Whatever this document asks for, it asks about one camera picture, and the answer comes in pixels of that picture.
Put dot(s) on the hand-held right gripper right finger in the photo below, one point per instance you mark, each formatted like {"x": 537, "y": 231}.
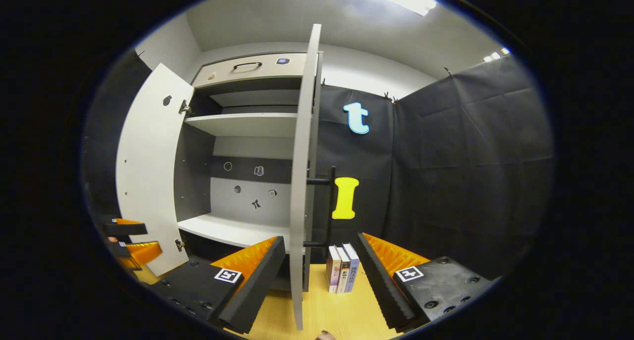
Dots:
{"x": 375, "y": 285}

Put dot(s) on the white cabinet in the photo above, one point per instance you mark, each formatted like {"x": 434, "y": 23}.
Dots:
{"x": 247, "y": 146}

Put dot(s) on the metal door hinge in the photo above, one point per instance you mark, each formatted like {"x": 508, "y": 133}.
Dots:
{"x": 179, "y": 244}
{"x": 184, "y": 107}

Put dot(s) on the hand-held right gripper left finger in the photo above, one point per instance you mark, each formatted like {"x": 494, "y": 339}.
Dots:
{"x": 260, "y": 285}

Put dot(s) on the light blue book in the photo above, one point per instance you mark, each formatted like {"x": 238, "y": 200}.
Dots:
{"x": 352, "y": 270}

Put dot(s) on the white cabinet drawer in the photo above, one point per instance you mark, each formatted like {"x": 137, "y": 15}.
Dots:
{"x": 277, "y": 71}

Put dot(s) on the white pink book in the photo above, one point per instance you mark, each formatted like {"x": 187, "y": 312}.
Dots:
{"x": 333, "y": 275}

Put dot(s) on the dark grey book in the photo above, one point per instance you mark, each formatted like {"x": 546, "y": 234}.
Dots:
{"x": 343, "y": 278}

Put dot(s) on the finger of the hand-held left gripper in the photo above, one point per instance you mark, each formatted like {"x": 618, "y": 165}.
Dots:
{"x": 124, "y": 229}
{"x": 143, "y": 253}

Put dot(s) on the white cabinet door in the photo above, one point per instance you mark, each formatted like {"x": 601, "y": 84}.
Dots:
{"x": 148, "y": 171}
{"x": 299, "y": 181}

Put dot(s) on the white cabinet shelf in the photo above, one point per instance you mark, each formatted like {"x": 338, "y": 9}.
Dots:
{"x": 247, "y": 124}
{"x": 257, "y": 97}

